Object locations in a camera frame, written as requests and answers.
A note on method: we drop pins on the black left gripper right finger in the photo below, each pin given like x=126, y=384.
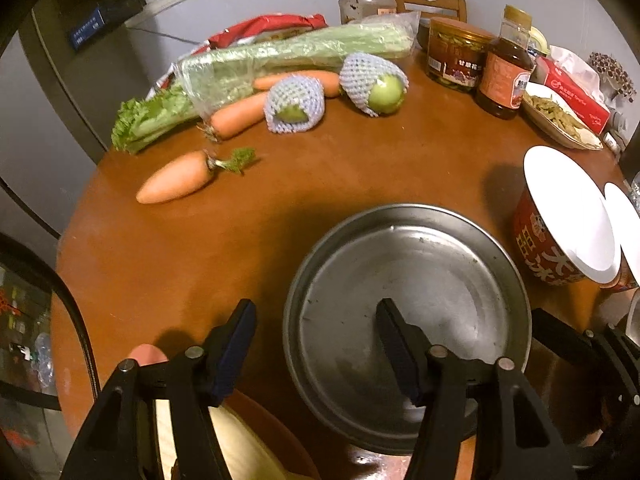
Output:
x=432, y=377

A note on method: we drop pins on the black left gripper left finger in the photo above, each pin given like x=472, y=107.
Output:
x=200, y=379

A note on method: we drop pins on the round metal plate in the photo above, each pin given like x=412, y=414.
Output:
x=371, y=299

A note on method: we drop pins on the red instant noodle bowl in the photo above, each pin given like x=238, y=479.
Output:
x=561, y=226

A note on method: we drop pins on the black chair backrest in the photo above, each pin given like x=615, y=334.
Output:
x=38, y=312

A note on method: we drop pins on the carrot with green top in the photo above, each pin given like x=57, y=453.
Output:
x=189, y=173

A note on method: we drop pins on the white dish of pickled vegetables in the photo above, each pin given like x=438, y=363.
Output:
x=553, y=116

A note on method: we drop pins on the patterned cup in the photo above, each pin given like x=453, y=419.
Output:
x=609, y=69

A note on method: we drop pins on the red tissue box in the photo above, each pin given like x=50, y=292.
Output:
x=577, y=83

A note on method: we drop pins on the green fruit in foam net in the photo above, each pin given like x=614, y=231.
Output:
x=295, y=104

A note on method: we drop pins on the celery in plastic bag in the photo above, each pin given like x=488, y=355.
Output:
x=202, y=83

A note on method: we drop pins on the dark sauce bottle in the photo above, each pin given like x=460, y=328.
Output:
x=508, y=66

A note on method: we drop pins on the yellow lidded container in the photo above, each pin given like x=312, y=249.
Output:
x=537, y=43

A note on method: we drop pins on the pickle jar orange lid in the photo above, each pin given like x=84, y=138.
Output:
x=456, y=53

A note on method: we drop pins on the grey refrigerator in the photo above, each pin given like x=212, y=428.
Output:
x=58, y=105

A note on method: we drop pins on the red snack bag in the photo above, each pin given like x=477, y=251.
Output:
x=263, y=28

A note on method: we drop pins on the blue box on fridge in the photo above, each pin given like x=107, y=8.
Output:
x=87, y=29

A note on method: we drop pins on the clear jar black lid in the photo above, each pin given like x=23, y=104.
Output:
x=355, y=10

